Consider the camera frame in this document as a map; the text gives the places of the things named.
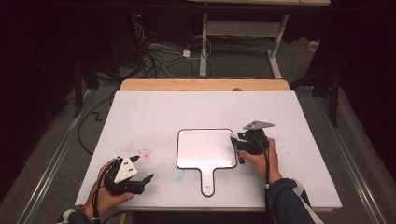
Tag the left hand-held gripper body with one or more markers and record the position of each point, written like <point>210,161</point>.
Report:
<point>124,170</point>

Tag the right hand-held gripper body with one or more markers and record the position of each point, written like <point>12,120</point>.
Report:
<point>255,140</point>

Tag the small white paddle whiteboard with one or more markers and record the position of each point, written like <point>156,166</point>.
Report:
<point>204,152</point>

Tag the person's right hand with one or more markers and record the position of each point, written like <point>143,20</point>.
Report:
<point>261,165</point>

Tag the person's left hand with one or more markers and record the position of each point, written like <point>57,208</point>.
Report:
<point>106,199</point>

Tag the wooden table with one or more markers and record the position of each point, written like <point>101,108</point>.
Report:
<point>202,84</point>

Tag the black metal stand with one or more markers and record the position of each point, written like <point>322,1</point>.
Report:
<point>334,102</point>
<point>77,93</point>

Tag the white power adapter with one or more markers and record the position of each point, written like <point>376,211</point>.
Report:
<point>186,53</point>

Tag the metal floor rail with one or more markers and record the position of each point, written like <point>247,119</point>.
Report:
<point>351,168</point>
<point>53,161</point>

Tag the white metal desk frame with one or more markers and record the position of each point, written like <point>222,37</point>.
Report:
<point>239,28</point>

